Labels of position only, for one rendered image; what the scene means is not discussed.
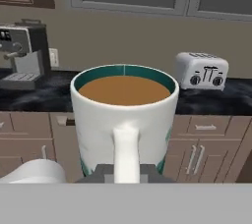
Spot silver black coffee machine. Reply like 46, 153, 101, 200
0, 19, 53, 91

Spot silver cupboard door handle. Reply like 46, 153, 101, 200
193, 144, 206, 176
185, 144, 197, 176
40, 144, 48, 161

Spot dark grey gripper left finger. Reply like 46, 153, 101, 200
76, 164, 116, 185

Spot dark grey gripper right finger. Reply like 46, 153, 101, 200
139, 164, 175, 185

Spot white round object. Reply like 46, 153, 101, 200
0, 158, 68, 185

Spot brown drawer front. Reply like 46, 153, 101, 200
186, 115, 232, 138
49, 112, 77, 139
0, 112, 51, 138

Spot silver drawer handle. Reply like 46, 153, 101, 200
55, 115, 76, 127
194, 123, 218, 132

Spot white mug with coffee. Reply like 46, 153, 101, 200
69, 64, 180, 185

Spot white wall socket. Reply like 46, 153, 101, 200
48, 47, 60, 69

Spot white toaster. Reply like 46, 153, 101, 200
174, 51, 230, 92

